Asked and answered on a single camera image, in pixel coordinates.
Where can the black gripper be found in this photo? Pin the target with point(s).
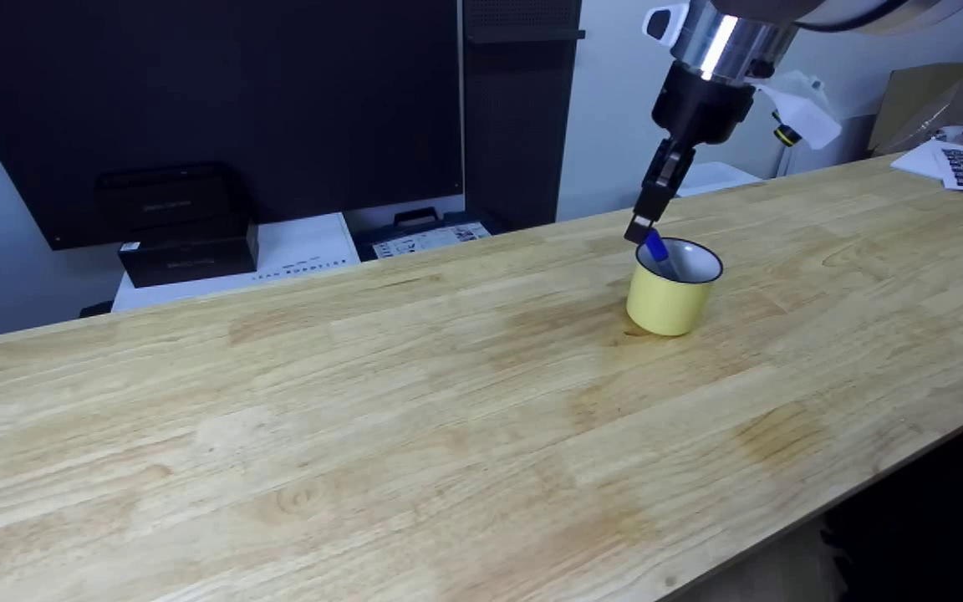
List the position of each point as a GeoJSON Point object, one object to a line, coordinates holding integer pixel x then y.
{"type": "Point", "coordinates": [703, 105]}

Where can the blue marker pen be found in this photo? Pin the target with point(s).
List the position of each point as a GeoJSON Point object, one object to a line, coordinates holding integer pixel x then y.
{"type": "Point", "coordinates": [652, 254]}

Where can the yellow enamel mug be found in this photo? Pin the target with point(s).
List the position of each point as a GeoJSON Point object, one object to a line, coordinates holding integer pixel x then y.
{"type": "Point", "coordinates": [671, 301]}

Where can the black keyboard device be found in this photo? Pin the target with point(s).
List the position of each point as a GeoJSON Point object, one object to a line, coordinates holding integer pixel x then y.
{"type": "Point", "coordinates": [424, 235]}

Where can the brown cardboard box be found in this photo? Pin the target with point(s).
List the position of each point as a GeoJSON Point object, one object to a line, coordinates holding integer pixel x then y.
{"type": "Point", "coordinates": [926, 102]}

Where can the large black monitor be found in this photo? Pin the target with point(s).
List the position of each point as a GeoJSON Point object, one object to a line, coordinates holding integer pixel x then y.
{"type": "Point", "coordinates": [225, 102]}

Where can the black box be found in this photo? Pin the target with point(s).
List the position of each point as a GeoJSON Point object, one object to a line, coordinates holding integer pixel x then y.
{"type": "Point", "coordinates": [175, 223]}

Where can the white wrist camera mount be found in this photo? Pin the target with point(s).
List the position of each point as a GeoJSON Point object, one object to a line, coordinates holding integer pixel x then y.
{"type": "Point", "coordinates": [801, 112]}

